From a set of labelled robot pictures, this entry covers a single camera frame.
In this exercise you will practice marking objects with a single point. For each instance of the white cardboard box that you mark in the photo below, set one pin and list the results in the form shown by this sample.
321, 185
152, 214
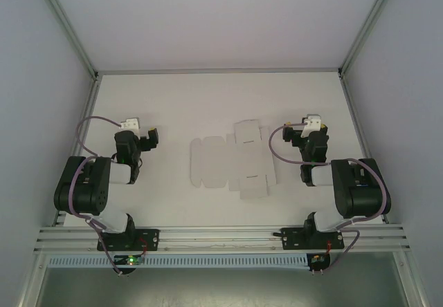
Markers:
239, 162

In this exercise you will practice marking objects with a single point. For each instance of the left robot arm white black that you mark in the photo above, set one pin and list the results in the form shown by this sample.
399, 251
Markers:
93, 189

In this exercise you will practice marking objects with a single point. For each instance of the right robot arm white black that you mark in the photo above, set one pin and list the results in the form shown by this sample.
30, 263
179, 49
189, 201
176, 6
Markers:
360, 189

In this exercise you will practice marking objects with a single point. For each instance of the small circuit board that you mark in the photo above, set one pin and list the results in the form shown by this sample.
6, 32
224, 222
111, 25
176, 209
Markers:
317, 259

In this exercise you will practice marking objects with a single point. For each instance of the circuit board with green light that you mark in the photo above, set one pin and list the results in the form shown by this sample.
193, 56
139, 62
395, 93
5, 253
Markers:
129, 260

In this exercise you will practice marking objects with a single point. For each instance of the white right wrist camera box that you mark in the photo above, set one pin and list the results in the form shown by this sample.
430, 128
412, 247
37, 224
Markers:
311, 123

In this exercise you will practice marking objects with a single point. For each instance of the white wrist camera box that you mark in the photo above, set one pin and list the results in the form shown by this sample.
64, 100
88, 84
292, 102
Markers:
131, 124
311, 123

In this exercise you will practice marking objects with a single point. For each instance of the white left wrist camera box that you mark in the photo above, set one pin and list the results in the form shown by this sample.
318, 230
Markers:
131, 124

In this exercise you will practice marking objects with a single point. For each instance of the aluminium frame side bar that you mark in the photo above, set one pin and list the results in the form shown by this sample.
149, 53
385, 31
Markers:
361, 141
81, 141

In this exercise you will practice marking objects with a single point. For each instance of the aluminium frame crossbar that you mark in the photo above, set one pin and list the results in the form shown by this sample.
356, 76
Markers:
218, 71

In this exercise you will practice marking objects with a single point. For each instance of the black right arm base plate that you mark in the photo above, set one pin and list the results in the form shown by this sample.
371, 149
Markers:
294, 239

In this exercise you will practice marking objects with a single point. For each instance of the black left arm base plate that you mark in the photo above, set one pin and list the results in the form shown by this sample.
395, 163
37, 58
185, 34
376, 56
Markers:
149, 239

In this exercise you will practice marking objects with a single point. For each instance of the aluminium frame post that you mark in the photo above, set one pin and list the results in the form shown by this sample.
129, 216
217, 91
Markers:
368, 23
65, 23

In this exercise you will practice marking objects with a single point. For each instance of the aluminium mounting rail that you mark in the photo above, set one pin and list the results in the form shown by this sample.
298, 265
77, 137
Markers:
221, 238

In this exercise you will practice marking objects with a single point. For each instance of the aluminium frame leg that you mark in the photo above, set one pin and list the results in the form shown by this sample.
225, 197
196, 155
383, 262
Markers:
33, 279
413, 279

